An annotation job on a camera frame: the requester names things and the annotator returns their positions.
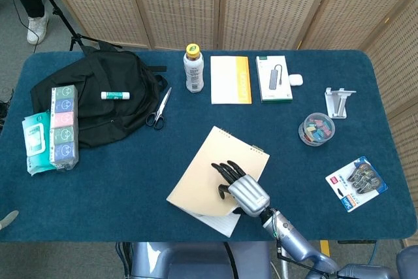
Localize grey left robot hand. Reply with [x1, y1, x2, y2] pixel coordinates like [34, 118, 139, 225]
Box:
[0, 210, 20, 231]

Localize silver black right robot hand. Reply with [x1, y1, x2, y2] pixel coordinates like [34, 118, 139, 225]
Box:
[211, 160, 272, 218]

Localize beige cover spiral notepad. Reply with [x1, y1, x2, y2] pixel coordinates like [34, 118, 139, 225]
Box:
[166, 125, 271, 238]

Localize clear cup of clips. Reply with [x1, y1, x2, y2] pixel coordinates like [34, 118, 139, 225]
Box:
[297, 112, 336, 148]

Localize green wet wipes pack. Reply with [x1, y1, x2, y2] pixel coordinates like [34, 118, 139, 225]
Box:
[21, 110, 57, 177]

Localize blue-grey robot torso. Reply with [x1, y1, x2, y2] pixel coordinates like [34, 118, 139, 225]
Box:
[116, 241, 274, 279]

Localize correction tape blister pack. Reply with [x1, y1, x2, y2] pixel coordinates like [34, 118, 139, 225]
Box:
[325, 156, 389, 213]

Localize multicolour tissue pack bundle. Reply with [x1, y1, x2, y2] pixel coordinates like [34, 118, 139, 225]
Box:
[48, 84, 80, 171]

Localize blue felt table mat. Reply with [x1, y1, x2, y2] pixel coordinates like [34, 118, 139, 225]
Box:
[0, 49, 413, 243]

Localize white yellow notebook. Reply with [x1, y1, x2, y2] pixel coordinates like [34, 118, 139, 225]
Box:
[210, 56, 253, 105]

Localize white usb hub box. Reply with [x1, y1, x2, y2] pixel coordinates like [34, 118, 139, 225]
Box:
[255, 55, 294, 103]

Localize white phone stand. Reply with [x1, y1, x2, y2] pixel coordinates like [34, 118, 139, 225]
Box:
[324, 87, 357, 120]

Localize white bottle yellow cap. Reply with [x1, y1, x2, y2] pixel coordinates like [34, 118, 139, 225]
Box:
[183, 43, 205, 93]

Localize black backpack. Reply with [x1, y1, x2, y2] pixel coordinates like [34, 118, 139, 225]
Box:
[30, 41, 168, 149]

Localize white green glue stick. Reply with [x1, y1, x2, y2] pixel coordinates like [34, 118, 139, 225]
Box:
[100, 91, 131, 101]

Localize wicker folding screen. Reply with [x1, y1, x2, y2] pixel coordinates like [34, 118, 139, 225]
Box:
[38, 0, 418, 247]

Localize black tripod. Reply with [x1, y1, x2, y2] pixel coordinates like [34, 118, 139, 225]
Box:
[31, 0, 122, 52]

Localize person leg white sneaker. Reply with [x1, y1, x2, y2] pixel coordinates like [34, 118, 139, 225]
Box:
[5, 0, 50, 46]

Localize black handled scissors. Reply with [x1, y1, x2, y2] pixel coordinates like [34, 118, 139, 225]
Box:
[145, 86, 173, 130]

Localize black floor cable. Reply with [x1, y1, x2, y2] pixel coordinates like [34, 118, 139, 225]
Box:
[9, 0, 40, 52]

